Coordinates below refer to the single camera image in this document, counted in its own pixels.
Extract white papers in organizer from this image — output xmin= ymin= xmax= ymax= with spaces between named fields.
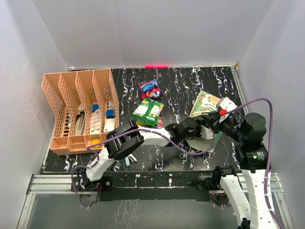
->
xmin=75 ymin=100 xmax=116 ymax=135

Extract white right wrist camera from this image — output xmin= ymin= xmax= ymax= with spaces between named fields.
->
xmin=216 ymin=97 xmax=237 ymax=117

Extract orange plastic desk organizer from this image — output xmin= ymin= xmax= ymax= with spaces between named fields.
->
xmin=41 ymin=69 xmax=120 ymax=156

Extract yellow item in organizer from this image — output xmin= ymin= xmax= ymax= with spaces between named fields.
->
xmin=91 ymin=138 xmax=101 ymax=149

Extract green illustrated paper gift bag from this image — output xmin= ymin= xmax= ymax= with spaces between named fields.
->
xmin=185 ymin=90 xmax=222 ymax=155

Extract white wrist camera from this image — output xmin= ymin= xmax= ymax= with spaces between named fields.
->
xmin=216 ymin=97 xmax=237 ymax=117
xmin=201 ymin=126 xmax=214 ymax=140

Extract blue chocolate snack packet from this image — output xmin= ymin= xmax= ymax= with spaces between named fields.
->
xmin=141 ymin=80 xmax=159 ymax=92

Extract pink tape strip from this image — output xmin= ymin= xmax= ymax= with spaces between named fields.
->
xmin=145 ymin=64 xmax=169 ymax=69

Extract purple berries candy packet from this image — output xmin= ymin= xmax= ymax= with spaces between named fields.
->
xmin=154 ymin=114 xmax=163 ymax=129

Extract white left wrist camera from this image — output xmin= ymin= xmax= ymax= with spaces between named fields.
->
xmin=201 ymin=126 xmax=214 ymax=140

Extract blue box in organizer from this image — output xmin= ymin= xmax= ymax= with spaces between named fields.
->
xmin=106 ymin=109 xmax=115 ymax=118

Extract purple Fox's candy packet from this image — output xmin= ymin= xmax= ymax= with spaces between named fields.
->
xmin=137 ymin=81 xmax=163 ymax=100

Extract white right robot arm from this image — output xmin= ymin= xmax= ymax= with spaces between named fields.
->
xmin=212 ymin=113 xmax=281 ymax=229

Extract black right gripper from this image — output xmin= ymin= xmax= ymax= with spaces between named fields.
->
xmin=200 ymin=109 xmax=246 ymax=143

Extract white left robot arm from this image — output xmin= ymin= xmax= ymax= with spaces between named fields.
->
xmin=80 ymin=117 xmax=201 ymax=190

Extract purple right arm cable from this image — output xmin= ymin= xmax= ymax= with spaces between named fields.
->
xmin=225 ymin=98 xmax=286 ymax=229

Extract small teal white clip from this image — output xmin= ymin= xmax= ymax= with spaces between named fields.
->
xmin=125 ymin=154 xmax=138 ymax=167

